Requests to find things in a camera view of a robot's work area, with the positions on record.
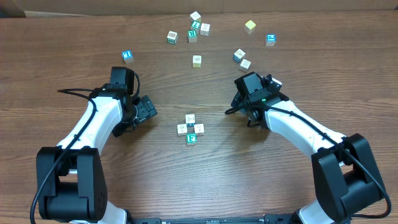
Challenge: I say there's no wooden block hook drawing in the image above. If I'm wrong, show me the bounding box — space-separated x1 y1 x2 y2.
177 124 188 136

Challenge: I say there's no wooden block red U side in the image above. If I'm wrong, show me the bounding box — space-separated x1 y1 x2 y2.
185 114 196 127

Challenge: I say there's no green F wooden block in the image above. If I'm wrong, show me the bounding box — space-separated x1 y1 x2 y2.
186 133 197 145

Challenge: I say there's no wooden block acorn drawing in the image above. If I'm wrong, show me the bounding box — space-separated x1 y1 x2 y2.
194 124 205 136

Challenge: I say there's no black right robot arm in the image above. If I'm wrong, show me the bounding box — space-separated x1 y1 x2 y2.
225 72 392 223

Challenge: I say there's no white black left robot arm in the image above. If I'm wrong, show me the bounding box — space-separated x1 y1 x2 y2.
30 67 157 223

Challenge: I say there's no wooden block blue edge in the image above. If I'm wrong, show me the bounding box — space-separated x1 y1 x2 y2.
233 49 246 63

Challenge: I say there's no blue P wooden block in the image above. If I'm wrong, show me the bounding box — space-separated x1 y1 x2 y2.
266 34 276 47

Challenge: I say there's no blue I wooden block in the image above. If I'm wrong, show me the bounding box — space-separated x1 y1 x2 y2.
122 50 134 63

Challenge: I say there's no yellow top wooden block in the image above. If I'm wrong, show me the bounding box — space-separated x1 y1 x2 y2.
244 20 256 34

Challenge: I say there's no wooden block yellow side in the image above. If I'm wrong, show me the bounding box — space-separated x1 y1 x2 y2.
192 55 202 68

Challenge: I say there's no wooden block blue side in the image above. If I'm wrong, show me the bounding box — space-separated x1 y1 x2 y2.
200 23 210 36

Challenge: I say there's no wooden block green B side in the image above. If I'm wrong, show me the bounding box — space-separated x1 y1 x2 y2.
167 30 178 45

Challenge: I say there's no green R wooden block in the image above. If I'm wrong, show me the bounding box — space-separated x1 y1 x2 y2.
187 30 197 43

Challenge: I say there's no green L wooden block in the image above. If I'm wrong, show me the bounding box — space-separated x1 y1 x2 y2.
190 21 201 33

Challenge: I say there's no plain wooden block top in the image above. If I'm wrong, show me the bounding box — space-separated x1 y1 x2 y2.
190 11 201 22

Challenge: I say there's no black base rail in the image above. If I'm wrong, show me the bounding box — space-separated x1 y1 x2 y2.
74 213 352 224

